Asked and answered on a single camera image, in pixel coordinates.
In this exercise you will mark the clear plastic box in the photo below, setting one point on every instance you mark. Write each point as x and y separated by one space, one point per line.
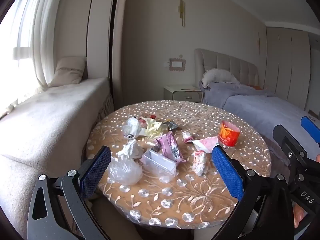
157 163

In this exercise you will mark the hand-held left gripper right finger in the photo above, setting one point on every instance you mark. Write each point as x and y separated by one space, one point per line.
227 172

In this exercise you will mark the beige wardrobe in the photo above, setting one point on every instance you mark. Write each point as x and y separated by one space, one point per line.
287 67

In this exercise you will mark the beige padded headboard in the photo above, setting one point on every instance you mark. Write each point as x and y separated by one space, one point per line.
225 61

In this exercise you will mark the gold wall lamp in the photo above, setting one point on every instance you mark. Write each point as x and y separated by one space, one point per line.
259 42
182 10

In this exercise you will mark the beige cushion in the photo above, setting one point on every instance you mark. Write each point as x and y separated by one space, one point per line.
68 71

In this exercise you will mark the embroidered beige tablecloth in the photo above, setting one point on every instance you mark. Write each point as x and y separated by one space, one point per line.
195 195

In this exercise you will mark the crumpled clear plastic bag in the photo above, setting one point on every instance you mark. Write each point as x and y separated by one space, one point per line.
123 171

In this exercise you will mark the red white crumpled wrapper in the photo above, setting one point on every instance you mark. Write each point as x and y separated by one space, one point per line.
200 163

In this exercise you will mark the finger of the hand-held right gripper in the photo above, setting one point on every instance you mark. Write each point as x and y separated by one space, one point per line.
310 127
287 140

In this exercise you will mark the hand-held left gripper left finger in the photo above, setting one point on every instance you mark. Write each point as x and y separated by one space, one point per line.
96 175

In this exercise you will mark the black silver wrapper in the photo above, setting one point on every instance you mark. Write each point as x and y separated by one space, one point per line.
172 124

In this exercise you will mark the pink framed wall switch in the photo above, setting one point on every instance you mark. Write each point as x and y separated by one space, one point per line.
176 64

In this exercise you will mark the red snack wrapper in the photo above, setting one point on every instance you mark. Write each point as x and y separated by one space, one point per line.
149 116

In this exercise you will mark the white nightstand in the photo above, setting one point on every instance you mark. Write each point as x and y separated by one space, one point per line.
182 93

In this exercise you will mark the white wall socket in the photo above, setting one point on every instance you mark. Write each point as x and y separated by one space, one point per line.
165 63

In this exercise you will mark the crumpled white tissue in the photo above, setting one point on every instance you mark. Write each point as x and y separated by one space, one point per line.
130 150

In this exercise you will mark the white fluffy pillow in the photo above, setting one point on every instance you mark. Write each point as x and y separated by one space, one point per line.
218 76

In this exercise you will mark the sheer white curtain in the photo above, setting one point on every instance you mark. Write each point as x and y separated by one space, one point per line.
37 30

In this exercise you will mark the small white pink tube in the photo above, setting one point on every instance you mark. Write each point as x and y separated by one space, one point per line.
187 136

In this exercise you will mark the pink snack packet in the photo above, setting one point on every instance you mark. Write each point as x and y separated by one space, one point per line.
168 146

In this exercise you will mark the pink white wrapper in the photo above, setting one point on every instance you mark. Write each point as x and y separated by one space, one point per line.
205 143

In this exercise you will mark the orange paper cup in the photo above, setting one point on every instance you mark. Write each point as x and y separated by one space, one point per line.
228 135

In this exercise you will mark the white plastic bag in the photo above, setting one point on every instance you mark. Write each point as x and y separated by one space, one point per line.
132 127

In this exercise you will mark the crumpled yellow paper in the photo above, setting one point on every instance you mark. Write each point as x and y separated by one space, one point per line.
153 128

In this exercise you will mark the person's right hand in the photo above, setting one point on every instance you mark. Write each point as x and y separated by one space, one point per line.
298 216

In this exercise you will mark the purple blanket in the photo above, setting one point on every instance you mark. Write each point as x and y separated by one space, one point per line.
250 105

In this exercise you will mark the beige window seat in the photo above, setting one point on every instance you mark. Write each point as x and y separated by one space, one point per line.
50 120

